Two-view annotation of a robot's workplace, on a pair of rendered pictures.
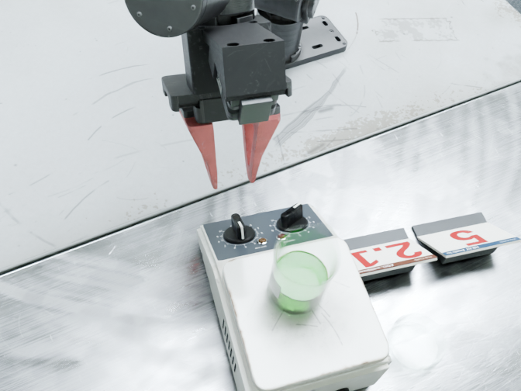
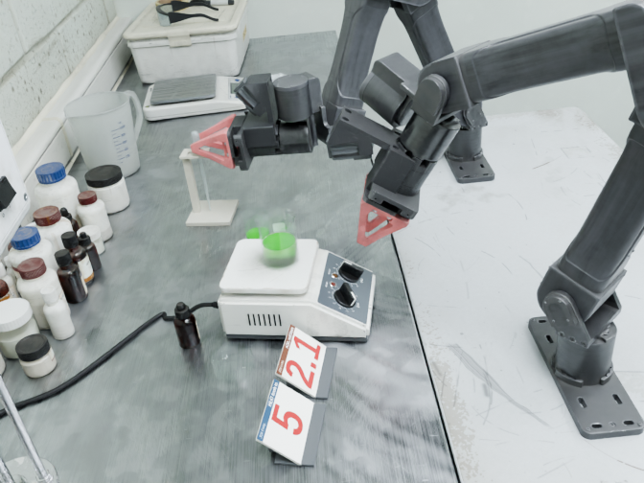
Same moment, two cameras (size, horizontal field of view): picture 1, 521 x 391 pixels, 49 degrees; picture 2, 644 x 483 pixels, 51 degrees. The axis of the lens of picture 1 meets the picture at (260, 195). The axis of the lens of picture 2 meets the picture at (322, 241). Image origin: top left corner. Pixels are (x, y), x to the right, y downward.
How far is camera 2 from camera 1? 95 cm
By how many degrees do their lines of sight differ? 80
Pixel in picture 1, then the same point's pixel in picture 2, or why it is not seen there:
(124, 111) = (508, 268)
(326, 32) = (608, 417)
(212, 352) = not seen: hidden behind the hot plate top
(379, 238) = (325, 377)
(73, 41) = not seen: hidden behind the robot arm
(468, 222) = (308, 448)
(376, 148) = (423, 413)
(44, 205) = (428, 231)
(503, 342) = (198, 424)
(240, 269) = (309, 244)
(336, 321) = (253, 271)
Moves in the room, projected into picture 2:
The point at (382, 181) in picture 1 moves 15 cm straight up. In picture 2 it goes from (381, 403) to (377, 305)
